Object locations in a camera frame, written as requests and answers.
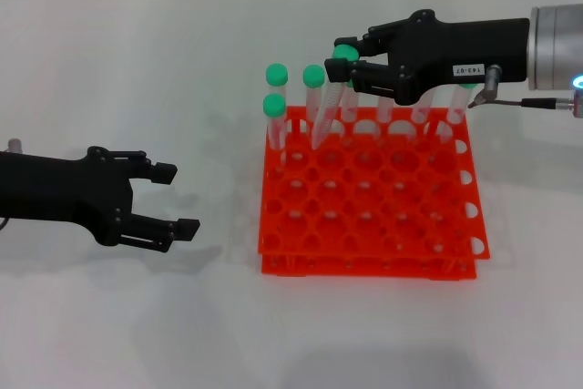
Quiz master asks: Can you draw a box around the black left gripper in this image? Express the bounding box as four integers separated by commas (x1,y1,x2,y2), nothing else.
0,146,202,254

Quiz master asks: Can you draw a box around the gripper cable with plugs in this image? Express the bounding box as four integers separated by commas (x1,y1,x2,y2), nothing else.
467,64,583,119
0,137,25,231

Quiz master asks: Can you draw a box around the green-capped test tube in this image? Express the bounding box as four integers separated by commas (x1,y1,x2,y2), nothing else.
341,80,362,135
302,64,326,147
439,82,476,142
411,90,435,135
262,93,288,169
375,96,396,135
311,44,360,152
265,63,290,103

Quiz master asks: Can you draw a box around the left gripper cable with plugs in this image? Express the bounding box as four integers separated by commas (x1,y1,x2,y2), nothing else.
0,137,25,231

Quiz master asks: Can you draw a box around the right gripper cable with plugs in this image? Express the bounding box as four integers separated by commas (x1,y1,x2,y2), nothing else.
467,64,583,119

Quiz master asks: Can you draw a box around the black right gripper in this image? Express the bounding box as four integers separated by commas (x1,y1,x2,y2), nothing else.
324,8,533,107

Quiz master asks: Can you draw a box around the orange test tube rack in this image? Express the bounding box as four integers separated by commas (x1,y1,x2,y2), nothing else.
257,105,492,280

